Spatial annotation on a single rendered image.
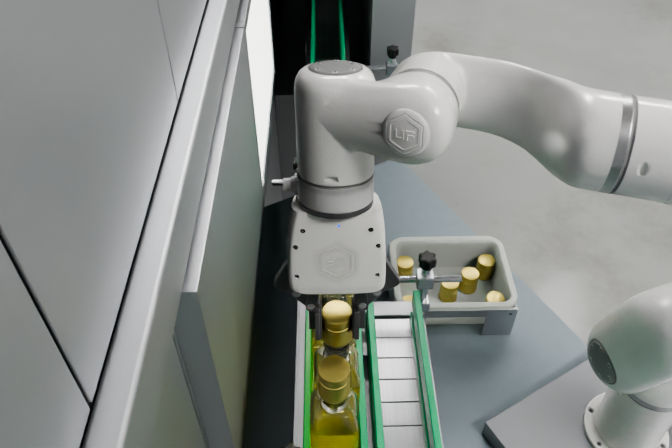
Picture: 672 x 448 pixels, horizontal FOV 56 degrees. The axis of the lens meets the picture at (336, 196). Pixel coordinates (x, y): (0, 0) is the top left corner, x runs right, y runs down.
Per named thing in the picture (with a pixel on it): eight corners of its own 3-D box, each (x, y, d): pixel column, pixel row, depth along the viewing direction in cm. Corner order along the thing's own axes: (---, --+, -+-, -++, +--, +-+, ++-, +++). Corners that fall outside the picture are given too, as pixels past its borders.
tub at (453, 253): (385, 265, 131) (388, 236, 125) (493, 263, 131) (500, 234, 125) (392, 336, 118) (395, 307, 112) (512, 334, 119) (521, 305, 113)
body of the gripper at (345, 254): (282, 207, 59) (287, 302, 65) (390, 205, 60) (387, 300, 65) (286, 172, 66) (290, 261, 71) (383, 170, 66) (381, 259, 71)
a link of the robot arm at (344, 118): (466, 61, 57) (455, 95, 49) (456, 167, 62) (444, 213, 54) (308, 50, 61) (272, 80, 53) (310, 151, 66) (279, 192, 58)
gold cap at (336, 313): (321, 322, 74) (320, 299, 71) (351, 321, 74) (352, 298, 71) (321, 348, 72) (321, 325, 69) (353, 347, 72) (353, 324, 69)
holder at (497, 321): (360, 267, 131) (361, 242, 126) (492, 265, 131) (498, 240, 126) (364, 337, 118) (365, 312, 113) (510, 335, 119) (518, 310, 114)
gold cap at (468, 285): (474, 280, 126) (477, 265, 123) (477, 294, 123) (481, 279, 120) (456, 280, 126) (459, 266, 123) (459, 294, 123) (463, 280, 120)
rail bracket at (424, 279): (356, 299, 108) (358, 250, 100) (454, 297, 108) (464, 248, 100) (357, 313, 106) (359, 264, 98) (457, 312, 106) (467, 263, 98)
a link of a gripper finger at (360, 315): (353, 292, 67) (352, 341, 70) (383, 291, 67) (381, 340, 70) (351, 274, 70) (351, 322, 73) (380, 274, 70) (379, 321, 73)
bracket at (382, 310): (366, 322, 113) (367, 298, 108) (418, 322, 113) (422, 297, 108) (367, 339, 110) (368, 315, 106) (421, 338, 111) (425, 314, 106)
